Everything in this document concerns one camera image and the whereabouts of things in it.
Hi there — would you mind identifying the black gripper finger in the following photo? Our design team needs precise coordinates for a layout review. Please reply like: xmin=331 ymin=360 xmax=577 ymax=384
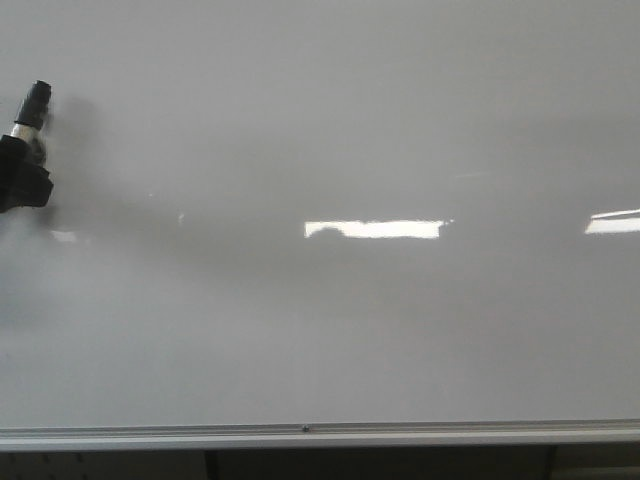
xmin=1 ymin=135 xmax=25 ymax=213
xmin=16 ymin=144 xmax=53 ymax=208

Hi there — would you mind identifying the black whiteboard marker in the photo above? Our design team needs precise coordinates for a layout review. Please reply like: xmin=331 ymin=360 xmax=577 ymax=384
xmin=9 ymin=80 xmax=52 ymax=166

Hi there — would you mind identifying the white whiteboard with aluminium frame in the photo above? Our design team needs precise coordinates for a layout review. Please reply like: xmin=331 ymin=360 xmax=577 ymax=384
xmin=1 ymin=1 xmax=639 ymax=452

